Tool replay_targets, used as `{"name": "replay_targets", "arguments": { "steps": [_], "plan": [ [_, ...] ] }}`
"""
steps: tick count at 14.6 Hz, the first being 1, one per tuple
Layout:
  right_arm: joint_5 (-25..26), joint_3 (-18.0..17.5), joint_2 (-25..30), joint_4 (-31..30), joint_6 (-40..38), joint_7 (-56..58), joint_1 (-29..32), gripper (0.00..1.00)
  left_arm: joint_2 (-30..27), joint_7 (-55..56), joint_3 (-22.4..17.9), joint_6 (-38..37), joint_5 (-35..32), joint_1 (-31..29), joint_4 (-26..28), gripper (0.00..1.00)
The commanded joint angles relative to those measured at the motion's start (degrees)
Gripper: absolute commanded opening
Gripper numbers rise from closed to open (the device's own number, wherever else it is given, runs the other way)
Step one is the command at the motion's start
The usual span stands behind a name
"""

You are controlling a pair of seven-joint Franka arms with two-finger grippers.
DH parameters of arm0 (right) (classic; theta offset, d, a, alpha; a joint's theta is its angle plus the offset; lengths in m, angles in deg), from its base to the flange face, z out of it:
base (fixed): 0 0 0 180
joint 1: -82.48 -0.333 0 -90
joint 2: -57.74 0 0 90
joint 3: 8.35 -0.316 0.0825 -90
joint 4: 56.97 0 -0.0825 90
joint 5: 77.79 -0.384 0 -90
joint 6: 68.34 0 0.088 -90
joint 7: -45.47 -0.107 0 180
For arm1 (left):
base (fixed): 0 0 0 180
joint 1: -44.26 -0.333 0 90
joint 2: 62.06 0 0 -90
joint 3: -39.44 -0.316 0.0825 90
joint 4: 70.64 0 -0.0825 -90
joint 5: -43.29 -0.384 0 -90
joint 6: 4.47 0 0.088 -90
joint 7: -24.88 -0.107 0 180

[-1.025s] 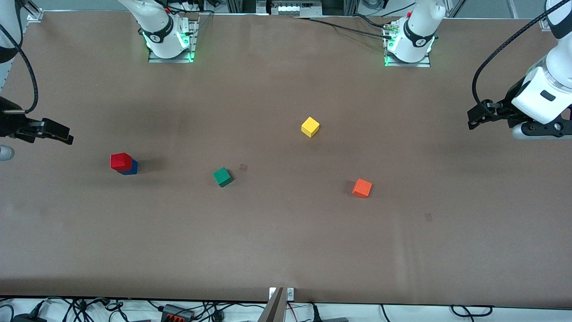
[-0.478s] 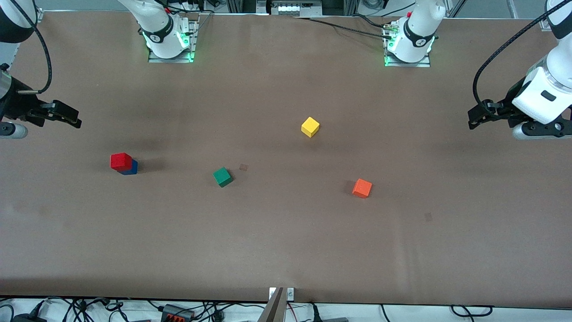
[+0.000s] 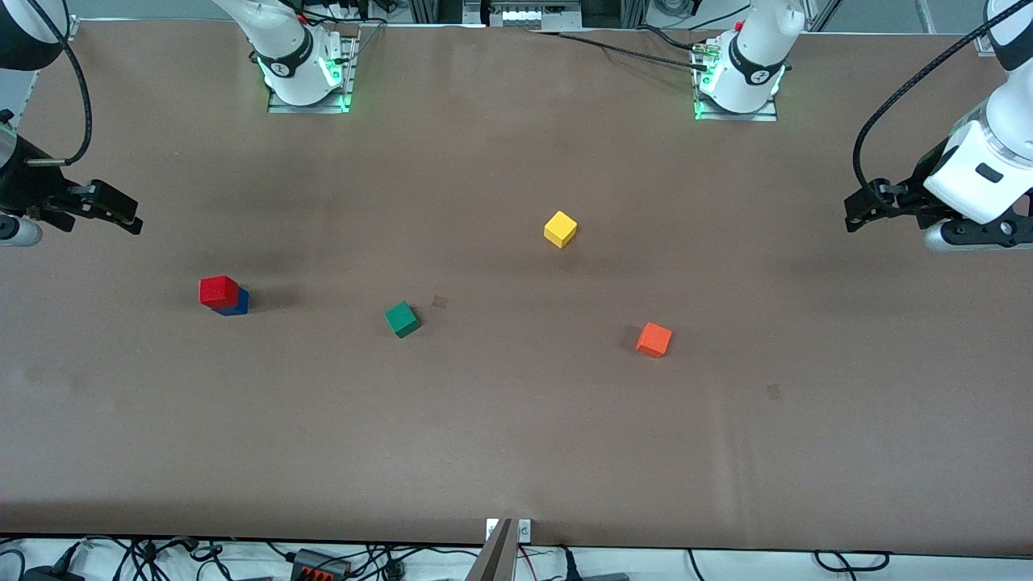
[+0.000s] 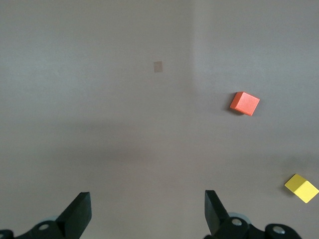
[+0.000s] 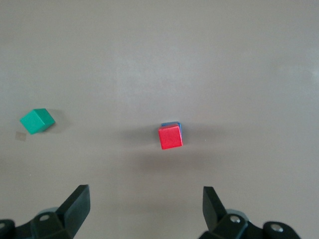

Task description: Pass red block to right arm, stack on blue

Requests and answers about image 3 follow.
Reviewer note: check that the orange wooden block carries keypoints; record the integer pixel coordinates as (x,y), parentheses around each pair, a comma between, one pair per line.
(654,340)

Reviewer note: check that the white pole bracket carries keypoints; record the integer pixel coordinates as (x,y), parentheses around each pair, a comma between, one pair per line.
(524,530)

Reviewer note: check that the red wooden block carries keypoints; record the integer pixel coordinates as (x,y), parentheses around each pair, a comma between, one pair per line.
(218,289)

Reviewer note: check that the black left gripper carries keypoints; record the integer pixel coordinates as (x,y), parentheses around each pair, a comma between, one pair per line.
(922,191)

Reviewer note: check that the grey camera pole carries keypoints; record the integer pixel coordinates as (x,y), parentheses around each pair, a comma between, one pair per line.
(494,561)

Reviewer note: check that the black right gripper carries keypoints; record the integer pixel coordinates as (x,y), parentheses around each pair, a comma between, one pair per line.
(23,187)

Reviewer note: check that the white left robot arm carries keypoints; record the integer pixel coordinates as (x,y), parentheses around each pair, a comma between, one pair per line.
(993,129)

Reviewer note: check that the blue wooden block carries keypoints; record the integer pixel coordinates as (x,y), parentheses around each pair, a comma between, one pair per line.
(239,305)

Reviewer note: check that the aluminium frame cell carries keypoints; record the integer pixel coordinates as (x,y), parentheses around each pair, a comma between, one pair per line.
(420,8)

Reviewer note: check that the brown table cover sheet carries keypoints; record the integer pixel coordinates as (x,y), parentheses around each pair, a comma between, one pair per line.
(516,420)

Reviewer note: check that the green wooden block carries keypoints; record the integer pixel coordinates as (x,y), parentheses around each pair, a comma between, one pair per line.
(402,319)

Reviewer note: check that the yellow wooden block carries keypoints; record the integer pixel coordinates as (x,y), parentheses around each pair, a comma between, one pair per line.
(560,229)

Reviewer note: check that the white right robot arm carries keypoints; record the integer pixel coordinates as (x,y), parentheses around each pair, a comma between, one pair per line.
(282,40)

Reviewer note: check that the black power strip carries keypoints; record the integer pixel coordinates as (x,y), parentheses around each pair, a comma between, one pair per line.
(319,565)

